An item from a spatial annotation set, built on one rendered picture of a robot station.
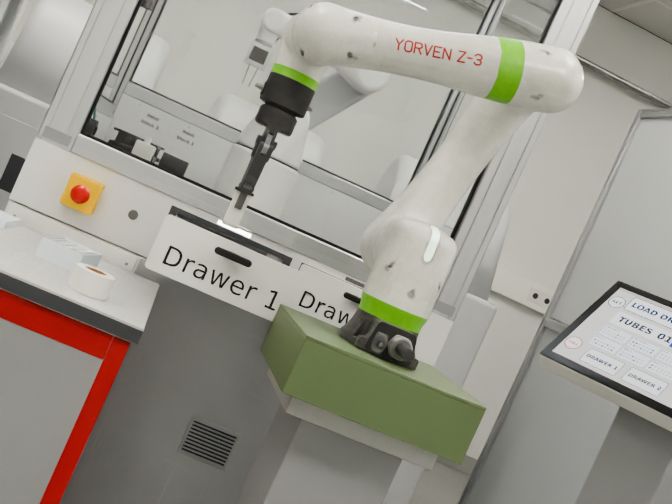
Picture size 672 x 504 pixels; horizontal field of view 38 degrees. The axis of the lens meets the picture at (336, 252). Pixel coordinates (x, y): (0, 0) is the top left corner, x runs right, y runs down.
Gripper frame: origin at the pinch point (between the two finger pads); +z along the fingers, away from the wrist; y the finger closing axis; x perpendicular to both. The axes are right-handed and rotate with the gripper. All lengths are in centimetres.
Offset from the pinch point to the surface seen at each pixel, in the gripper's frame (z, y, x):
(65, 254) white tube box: 20.3, 1.4, -25.3
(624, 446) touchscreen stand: 14, -18, 102
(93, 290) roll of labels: 21.7, 18.8, -17.3
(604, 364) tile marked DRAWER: -1, -20, 90
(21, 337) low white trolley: 32.1, 25.2, -24.4
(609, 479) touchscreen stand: 22, -18, 102
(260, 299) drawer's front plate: 14.1, -1.3, 11.2
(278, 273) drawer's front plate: 8.1, -1.3, 12.4
